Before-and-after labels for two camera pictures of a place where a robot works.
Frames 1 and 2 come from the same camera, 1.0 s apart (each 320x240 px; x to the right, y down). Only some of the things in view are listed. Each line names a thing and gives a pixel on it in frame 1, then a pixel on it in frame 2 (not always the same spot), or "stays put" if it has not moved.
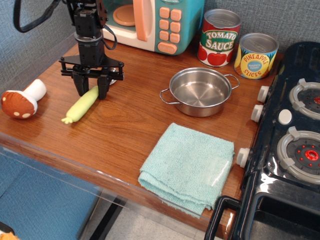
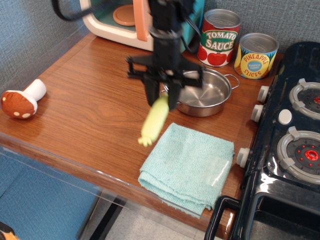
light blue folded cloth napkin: x=186 y=170 stays put
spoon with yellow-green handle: x=84 y=101 to x=155 y=118
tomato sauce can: x=219 y=37 stays put
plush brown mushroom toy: x=23 y=104 stays put
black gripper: x=91 y=60 to x=165 y=64
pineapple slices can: x=256 y=55 stays put
